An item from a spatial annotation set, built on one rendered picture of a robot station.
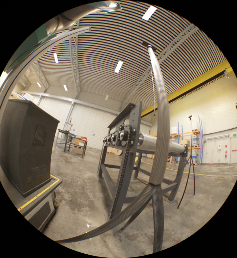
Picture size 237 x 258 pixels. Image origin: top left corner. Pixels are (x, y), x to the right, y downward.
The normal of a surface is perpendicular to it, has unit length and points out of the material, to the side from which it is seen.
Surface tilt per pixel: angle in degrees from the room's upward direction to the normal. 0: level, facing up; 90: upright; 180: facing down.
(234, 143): 90
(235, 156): 90
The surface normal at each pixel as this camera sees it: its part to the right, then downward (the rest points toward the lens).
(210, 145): -0.93, -0.26
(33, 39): -0.19, 0.95
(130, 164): 0.31, -0.17
